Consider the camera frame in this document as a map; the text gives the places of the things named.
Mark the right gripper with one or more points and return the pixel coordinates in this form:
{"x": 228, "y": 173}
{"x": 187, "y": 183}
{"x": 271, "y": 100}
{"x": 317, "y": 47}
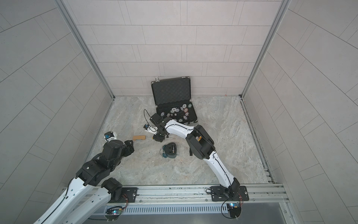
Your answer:
{"x": 157, "y": 139}

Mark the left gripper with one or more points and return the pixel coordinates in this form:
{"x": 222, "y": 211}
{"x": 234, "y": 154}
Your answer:
{"x": 128, "y": 147}

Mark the teal alarm clock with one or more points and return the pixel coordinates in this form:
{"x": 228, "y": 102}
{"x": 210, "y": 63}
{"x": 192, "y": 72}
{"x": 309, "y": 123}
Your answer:
{"x": 169, "y": 150}

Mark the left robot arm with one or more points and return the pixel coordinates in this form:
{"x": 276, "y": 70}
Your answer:
{"x": 91, "y": 188}

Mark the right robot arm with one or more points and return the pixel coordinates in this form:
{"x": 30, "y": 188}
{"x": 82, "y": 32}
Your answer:
{"x": 202, "y": 146}

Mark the wooden block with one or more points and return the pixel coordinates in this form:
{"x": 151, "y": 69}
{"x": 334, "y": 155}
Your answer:
{"x": 138, "y": 137}

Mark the black aluminium case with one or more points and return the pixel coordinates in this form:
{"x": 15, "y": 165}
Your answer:
{"x": 173, "y": 99}

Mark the left circuit board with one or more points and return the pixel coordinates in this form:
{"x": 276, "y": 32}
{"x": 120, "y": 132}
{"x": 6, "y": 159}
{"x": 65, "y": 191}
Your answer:
{"x": 114, "y": 211}

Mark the circuit board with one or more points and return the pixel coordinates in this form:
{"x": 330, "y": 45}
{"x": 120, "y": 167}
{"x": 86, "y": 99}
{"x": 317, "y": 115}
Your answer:
{"x": 114, "y": 211}
{"x": 234, "y": 210}

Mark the right circuit board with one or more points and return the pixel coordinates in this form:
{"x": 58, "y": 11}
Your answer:
{"x": 234, "y": 210}

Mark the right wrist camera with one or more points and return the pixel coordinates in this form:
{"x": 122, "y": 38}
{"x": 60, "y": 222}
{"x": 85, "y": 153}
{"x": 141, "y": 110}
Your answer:
{"x": 150, "y": 129}

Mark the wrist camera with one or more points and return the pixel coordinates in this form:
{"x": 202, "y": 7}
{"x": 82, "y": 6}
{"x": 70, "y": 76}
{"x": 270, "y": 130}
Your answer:
{"x": 110, "y": 135}
{"x": 150, "y": 129}

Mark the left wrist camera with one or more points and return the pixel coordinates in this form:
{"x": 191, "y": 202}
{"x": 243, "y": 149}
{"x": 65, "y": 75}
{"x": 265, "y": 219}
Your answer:
{"x": 110, "y": 135}

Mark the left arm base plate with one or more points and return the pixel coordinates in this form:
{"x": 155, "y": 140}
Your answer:
{"x": 124, "y": 195}

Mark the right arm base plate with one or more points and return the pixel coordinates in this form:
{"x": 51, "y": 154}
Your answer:
{"x": 220, "y": 194}

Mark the aluminium rail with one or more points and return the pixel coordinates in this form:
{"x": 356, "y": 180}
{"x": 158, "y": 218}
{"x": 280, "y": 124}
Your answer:
{"x": 199, "y": 194}

